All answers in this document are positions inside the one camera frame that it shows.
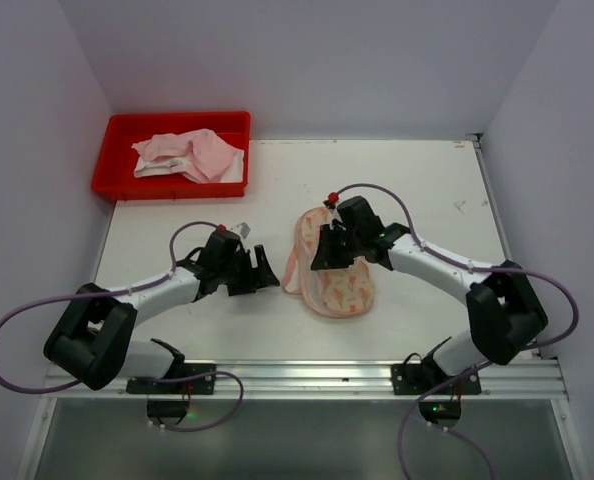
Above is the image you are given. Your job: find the floral mesh laundry bag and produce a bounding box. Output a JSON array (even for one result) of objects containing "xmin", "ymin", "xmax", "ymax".
[{"xmin": 280, "ymin": 207, "xmax": 376, "ymax": 318}]

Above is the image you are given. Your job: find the white pink bra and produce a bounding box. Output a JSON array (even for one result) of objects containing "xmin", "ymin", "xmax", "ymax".
[{"xmin": 133, "ymin": 152, "xmax": 244, "ymax": 184}]

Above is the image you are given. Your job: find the pink underwear garment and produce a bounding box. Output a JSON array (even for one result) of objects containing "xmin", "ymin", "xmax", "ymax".
[{"xmin": 132, "ymin": 129, "xmax": 244, "ymax": 179}]

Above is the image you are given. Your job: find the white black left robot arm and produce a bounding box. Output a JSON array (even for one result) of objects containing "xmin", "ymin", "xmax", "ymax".
[{"xmin": 43, "ymin": 229, "xmax": 280, "ymax": 390}]

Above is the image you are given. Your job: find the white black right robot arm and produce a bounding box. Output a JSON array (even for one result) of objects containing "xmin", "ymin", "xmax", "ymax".
[{"xmin": 311, "ymin": 193, "xmax": 548, "ymax": 379}]

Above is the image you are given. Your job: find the red plastic tray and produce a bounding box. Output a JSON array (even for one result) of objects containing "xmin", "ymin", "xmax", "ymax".
[{"xmin": 91, "ymin": 111, "xmax": 251, "ymax": 202}]

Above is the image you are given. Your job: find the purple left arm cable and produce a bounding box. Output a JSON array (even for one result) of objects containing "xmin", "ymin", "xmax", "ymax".
[{"xmin": 0, "ymin": 220, "xmax": 246, "ymax": 433}]

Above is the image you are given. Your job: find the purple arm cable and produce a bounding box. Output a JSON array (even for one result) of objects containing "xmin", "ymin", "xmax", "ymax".
[
  {"xmin": 336, "ymin": 182, "xmax": 580, "ymax": 480},
  {"xmin": 0, "ymin": 220, "xmax": 246, "ymax": 433}
]

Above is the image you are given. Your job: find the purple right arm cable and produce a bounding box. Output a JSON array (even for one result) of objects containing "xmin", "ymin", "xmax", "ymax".
[{"xmin": 336, "ymin": 182, "xmax": 580, "ymax": 480}]

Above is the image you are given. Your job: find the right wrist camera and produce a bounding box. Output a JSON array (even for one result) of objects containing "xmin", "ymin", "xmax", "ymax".
[{"xmin": 324, "ymin": 191, "xmax": 343, "ymax": 229}]

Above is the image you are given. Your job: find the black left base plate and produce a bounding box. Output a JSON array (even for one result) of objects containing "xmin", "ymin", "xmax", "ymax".
[{"xmin": 126, "ymin": 363, "xmax": 217, "ymax": 395}]

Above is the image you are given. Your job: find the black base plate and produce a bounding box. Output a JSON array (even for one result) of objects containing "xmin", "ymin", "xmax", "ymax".
[
  {"xmin": 390, "ymin": 353, "xmax": 482, "ymax": 396},
  {"xmin": 126, "ymin": 363, "xmax": 217, "ymax": 395}
]

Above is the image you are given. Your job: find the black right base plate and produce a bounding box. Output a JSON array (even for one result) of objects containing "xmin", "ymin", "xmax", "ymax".
[{"xmin": 390, "ymin": 353, "xmax": 482, "ymax": 396}]

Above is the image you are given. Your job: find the aluminium right side rail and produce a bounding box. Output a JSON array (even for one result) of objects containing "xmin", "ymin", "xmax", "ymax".
[{"xmin": 467, "ymin": 132, "xmax": 558, "ymax": 361}]

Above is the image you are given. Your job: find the aluminium mounting rail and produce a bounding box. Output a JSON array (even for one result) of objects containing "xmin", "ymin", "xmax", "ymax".
[{"xmin": 41, "ymin": 357, "xmax": 571, "ymax": 401}]

